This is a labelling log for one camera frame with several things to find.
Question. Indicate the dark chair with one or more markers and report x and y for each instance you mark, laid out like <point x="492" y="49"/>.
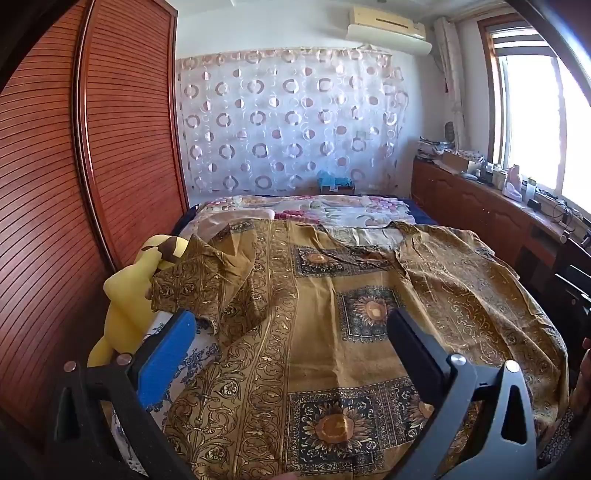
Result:
<point x="575" y="290"/>

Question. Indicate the golden brown patterned shirt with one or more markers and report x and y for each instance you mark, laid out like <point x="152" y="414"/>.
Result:
<point x="314" y="300"/>

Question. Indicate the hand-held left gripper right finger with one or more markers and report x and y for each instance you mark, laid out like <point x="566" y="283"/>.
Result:
<point x="415" y="355"/>

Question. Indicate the white lace window curtain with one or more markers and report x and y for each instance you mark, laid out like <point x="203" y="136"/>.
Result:
<point x="450" y="78"/>

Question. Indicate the blue floral white sheet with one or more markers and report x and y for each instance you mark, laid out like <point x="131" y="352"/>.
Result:
<point x="196" y="364"/>

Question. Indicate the yellow plush toy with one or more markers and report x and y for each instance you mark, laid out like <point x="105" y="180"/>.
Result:
<point x="129" y="295"/>

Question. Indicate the pale pink figurine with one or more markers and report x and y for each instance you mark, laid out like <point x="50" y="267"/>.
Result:
<point x="514" y="184"/>

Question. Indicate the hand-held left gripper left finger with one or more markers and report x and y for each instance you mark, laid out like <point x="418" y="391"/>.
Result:
<point x="166" y="355"/>

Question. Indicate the wooden low cabinet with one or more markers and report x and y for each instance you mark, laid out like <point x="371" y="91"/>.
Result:
<point x="466" y="203"/>

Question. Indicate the cardboard box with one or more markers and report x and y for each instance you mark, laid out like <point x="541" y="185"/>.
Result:
<point x="459" y="161"/>

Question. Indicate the navy blue blanket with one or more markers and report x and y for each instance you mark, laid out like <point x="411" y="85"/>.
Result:
<point x="418" y="210"/>

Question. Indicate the teal blue box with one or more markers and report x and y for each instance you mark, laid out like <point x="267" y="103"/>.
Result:
<point x="334" y="182"/>

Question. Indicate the wooden slatted wardrobe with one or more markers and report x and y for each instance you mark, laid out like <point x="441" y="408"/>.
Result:
<point x="92" y="161"/>

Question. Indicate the white air conditioner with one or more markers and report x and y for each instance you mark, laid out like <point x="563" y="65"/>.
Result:
<point x="388" y="30"/>

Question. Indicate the window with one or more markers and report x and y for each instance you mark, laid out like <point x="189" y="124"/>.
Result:
<point x="531" y="115"/>

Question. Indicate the circle-patterned sheer curtain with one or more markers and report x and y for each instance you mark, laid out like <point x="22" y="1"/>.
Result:
<point x="286" y="129"/>

